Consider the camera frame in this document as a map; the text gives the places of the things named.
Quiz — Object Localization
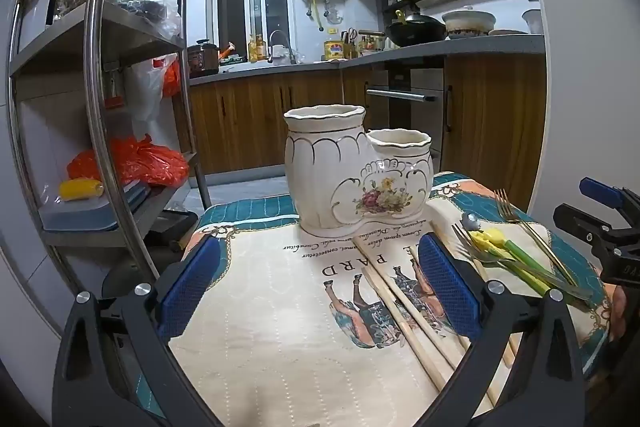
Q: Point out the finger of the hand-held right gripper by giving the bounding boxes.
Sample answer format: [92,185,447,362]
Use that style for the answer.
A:
[552,203,640,258]
[580,177,640,212]

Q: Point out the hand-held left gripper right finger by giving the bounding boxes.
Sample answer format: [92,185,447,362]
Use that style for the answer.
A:
[417,232,586,427]

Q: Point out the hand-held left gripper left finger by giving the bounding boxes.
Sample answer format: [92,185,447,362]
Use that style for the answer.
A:
[52,234,223,427]

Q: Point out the wooden chopstick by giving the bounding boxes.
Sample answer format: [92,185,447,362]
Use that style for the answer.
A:
[352,234,496,408]
[361,267,446,392]

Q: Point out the gold fork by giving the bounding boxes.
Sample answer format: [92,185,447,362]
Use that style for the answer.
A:
[494,188,578,287]

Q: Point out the silver fork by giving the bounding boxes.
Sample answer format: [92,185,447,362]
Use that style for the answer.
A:
[451,223,595,300]

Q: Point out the yellow green plastic utensil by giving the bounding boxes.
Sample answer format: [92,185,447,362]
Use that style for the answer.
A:
[480,229,568,293]
[468,232,553,298]

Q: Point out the white floral ceramic utensil holder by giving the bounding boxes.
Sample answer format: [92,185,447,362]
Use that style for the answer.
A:
[284,105,434,230]

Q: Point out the printed tablecloth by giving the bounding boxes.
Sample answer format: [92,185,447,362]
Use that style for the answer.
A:
[135,171,621,427]

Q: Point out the wooden base cabinets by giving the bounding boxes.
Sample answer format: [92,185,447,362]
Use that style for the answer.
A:
[189,54,547,212]

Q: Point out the orange plastic bag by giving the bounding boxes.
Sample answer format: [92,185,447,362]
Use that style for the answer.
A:
[67,134,191,188]

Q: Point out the yellow ridged object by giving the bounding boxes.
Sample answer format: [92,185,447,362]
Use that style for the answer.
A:
[59,178,105,202]

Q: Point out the built-in oven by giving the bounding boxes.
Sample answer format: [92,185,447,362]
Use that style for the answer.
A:
[365,67,446,158]

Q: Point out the white plastic bag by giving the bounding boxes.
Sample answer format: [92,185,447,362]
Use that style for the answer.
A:
[127,57,171,132]

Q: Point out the red hanging plastic bag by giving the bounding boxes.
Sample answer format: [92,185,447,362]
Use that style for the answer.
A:
[162,57,182,98]

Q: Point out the grey countertop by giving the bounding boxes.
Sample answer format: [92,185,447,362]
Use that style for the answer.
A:
[189,34,546,86]

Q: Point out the white clay pot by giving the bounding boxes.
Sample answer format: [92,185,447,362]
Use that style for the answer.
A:
[441,8,497,39]

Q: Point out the dark pressure cooker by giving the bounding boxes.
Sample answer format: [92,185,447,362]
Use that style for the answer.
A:
[187,39,221,78]

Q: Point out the yellow oil bottle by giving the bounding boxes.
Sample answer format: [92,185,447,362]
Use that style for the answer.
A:
[248,34,268,62]

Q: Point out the black wok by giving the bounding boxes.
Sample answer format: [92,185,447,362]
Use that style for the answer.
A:
[385,11,447,48]

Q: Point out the metal shelf rack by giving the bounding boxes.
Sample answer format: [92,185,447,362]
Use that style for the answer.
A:
[7,0,211,278]

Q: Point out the metal faucet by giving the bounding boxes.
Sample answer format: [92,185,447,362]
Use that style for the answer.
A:
[267,30,297,66]

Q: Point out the knife block with scissors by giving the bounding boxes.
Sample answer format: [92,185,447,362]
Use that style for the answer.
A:
[342,27,361,58]

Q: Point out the clear bag with dark contents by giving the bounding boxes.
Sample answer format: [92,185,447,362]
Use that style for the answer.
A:
[105,0,181,38]

